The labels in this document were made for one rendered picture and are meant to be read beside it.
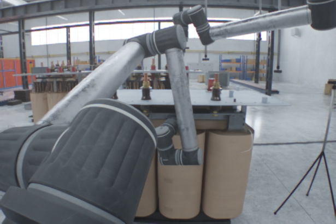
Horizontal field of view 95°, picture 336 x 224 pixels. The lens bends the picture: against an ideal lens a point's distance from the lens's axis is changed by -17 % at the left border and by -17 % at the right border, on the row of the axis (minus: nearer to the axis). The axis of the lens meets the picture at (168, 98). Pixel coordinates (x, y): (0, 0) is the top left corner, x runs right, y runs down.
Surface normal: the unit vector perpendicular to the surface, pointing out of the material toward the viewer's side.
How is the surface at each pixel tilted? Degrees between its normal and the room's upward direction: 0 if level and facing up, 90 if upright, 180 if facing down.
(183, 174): 90
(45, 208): 34
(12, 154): 53
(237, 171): 90
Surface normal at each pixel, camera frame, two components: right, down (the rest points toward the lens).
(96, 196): 0.57, -0.53
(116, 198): 0.77, -0.36
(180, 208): -0.06, 0.18
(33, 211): 0.04, -0.75
